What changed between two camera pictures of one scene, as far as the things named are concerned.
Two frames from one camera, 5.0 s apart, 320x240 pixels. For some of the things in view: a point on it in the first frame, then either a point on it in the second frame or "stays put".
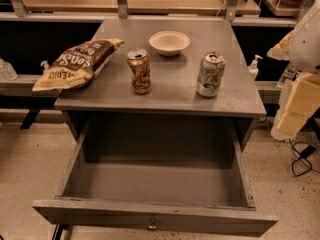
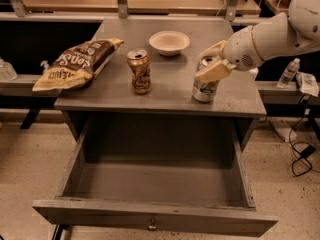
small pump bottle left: (45, 64) stays put
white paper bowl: (169, 43) stays put
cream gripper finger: (282, 49) -> (212, 54)
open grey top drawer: (176, 176) stays put
